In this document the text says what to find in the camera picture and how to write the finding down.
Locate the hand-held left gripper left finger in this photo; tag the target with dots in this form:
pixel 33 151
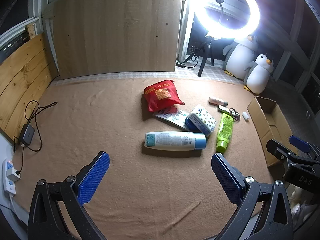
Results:
pixel 92 177

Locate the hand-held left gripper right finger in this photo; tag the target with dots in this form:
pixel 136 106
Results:
pixel 225 177

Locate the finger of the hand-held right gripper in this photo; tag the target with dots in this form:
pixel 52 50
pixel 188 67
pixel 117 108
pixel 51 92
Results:
pixel 276 148
pixel 298 142

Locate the cardboard box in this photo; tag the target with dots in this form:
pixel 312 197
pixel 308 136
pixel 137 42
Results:
pixel 260 127

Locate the green tube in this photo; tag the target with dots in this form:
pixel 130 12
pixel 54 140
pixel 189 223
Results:
pixel 225 130

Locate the patterned tissue pack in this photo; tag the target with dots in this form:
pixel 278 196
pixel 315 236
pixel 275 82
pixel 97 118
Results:
pixel 201 121

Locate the white bottle with blue cap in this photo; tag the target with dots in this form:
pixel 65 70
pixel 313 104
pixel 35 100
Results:
pixel 172 140

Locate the small pink bottle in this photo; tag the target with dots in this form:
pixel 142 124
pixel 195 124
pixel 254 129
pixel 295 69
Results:
pixel 216 101

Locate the blue and white leaflet packet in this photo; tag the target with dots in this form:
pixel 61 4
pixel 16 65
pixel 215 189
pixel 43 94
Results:
pixel 172 117

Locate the red zip pouch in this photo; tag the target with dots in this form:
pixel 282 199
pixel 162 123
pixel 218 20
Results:
pixel 161 95

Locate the white cloth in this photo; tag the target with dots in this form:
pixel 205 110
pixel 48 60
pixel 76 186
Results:
pixel 305 210

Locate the small white capsule case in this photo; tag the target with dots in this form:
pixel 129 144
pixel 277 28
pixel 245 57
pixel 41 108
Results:
pixel 245 116

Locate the tan blanket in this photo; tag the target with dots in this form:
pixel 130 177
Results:
pixel 100 125

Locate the small penguin plush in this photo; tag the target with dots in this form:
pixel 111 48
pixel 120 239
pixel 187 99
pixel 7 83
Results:
pixel 257 77

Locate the grey power adapter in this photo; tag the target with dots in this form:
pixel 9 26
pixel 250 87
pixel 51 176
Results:
pixel 27 133

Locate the white power strip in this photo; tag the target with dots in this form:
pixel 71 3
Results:
pixel 10 180

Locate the checkered mat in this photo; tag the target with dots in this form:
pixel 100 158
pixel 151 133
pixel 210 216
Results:
pixel 212 76

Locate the large penguin plush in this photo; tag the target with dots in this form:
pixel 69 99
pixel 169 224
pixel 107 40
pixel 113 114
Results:
pixel 240 57

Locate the pine plank panel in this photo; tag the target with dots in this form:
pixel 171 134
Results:
pixel 22 80

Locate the black power strip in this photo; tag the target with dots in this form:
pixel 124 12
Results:
pixel 180 64

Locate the light wooden board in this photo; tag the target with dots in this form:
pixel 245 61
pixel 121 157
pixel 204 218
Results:
pixel 112 30

